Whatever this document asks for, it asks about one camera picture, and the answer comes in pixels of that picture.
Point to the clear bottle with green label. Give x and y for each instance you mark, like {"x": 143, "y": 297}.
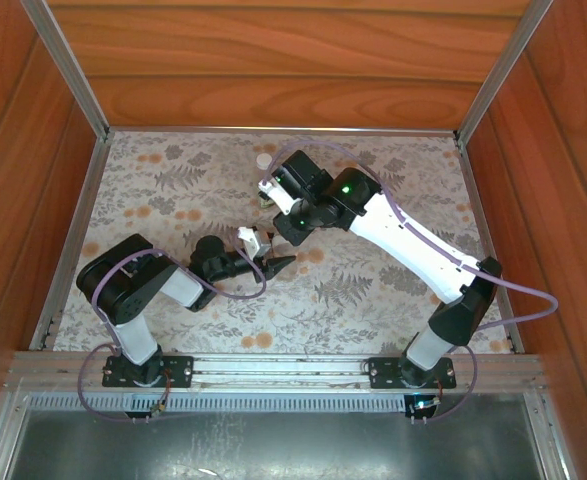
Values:
{"x": 264, "y": 175}

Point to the white bottle cap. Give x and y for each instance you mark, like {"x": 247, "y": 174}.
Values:
{"x": 264, "y": 161}

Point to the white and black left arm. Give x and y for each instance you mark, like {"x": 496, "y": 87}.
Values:
{"x": 133, "y": 300}

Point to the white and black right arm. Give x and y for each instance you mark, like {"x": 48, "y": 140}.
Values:
{"x": 413, "y": 250}

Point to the shiny metal sheet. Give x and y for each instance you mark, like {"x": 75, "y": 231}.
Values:
{"x": 273, "y": 450}

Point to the small circuit board green light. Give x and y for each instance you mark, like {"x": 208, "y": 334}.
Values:
{"x": 423, "y": 406}

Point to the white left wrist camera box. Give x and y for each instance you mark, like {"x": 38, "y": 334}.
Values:
{"x": 253, "y": 242}

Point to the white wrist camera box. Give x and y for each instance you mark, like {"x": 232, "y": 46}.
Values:
{"x": 280, "y": 197}
{"x": 253, "y": 242}

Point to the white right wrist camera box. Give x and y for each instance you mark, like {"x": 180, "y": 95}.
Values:
{"x": 280, "y": 197}

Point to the aluminium back rail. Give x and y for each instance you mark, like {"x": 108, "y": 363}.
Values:
{"x": 283, "y": 130}

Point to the aluminium front rail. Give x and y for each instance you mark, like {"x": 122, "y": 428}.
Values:
{"x": 273, "y": 370}

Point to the aluminium side rail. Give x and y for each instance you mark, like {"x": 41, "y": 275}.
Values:
{"x": 83, "y": 210}
{"x": 480, "y": 210}

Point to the aluminium frame post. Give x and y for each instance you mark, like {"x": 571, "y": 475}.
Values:
{"x": 501, "y": 75}
{"x": 71, "y": 75}

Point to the aluminium lower frame bar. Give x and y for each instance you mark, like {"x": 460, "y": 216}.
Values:
{"x": 4, "y": 440}
{"x": 548, "y": 440}

